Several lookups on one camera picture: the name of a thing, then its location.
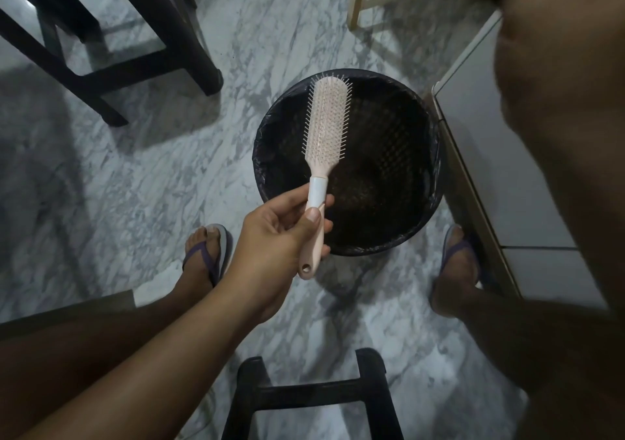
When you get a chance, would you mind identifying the person's left hand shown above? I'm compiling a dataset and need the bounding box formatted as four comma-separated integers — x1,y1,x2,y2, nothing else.
224,193,335,326

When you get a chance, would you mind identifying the person's right hand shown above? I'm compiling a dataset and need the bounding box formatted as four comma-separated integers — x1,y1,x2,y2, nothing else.
456,0,625,138

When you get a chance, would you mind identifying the pink hairbrush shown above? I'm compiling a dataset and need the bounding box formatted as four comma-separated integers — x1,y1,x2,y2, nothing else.
298,74,352,281

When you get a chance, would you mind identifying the black waste bin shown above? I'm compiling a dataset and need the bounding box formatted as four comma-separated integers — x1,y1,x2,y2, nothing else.
252,68,445,256

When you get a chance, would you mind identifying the purple flip-flop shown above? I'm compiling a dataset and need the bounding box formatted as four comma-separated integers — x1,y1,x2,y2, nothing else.
439,223,484,292
183,223,234,287

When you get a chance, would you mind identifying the white cabinet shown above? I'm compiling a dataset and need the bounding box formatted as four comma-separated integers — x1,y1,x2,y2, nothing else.
432,10,611,309

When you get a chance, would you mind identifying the black plastic stool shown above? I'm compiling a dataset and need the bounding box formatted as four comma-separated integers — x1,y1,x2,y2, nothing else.
222,348,405,440

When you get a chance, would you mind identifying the tall black stool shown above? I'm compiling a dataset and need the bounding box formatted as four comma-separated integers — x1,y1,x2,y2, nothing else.
0,0,224,127

